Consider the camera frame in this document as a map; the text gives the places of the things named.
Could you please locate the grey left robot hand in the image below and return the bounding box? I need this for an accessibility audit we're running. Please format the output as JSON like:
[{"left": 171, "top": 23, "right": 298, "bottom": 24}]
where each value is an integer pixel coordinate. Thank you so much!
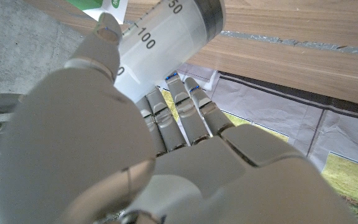
[{"left": 0, "top": 12, "right": 358, "bottom": 224}]

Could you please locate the large clear plastic syringe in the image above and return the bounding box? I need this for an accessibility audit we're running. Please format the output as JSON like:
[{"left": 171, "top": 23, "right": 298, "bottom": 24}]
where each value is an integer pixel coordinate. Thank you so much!
[{"left": 113, "top": 0, "right": 227, "bottom": 103}]

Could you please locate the green and white package box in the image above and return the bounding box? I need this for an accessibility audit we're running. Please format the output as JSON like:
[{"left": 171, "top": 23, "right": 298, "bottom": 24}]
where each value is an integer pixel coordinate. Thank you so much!
[{"left": 65, "top": 0, "right": 129, "bottom": 25}]

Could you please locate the printed window backdrop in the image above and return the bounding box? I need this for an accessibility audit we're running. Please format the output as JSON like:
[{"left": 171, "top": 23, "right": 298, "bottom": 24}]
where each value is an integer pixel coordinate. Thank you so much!
[{"left": 160, "top": 62, "right": 358, "bottom": 224}]

